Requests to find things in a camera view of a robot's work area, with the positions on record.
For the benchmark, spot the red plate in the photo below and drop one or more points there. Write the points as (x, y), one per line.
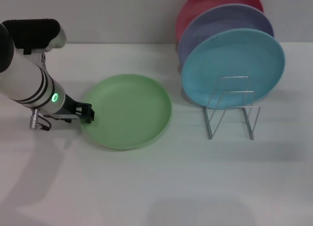
(195, 8)

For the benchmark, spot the purple plate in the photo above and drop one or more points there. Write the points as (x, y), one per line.
(215, 23)

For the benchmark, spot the green plate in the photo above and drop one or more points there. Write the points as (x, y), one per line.
(132, 113)

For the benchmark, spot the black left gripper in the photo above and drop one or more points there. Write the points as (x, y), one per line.
(69, 108)

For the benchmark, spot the blue plate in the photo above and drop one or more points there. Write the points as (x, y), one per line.
(232, 54)

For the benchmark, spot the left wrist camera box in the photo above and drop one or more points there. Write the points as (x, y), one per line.
(34, 32)

